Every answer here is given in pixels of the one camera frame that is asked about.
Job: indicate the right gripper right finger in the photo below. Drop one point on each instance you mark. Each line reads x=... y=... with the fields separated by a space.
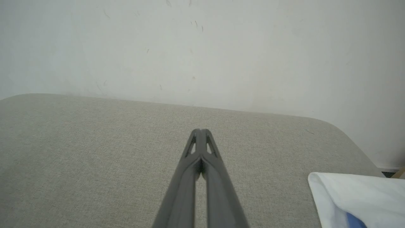
x=221 y=199

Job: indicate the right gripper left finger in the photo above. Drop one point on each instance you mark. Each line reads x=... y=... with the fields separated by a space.
x=180 y=199

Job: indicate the light wooden furniture piece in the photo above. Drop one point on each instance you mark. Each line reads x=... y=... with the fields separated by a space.
x=400 y=173

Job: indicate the white and blue shirt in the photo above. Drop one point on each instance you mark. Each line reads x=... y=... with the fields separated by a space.
x=364 y=196

